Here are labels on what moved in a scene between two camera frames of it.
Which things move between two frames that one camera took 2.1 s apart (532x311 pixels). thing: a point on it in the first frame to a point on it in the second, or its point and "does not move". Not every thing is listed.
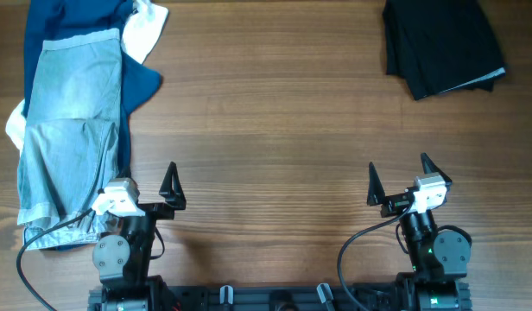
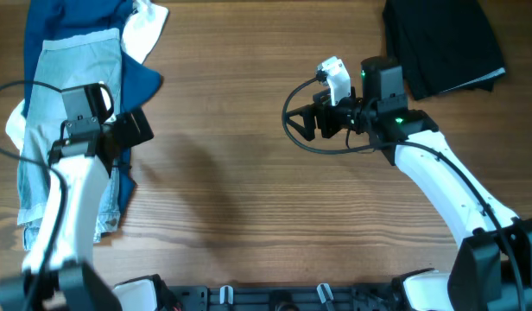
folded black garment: x=436 y=47 does not move
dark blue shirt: x=49 y=20 does not move
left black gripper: x=176 y=198 to x=135 y=137
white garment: x=138 y=34 does not move
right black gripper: x=400 y=205 to x=322 y=117
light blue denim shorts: x=72 y=139 does not move
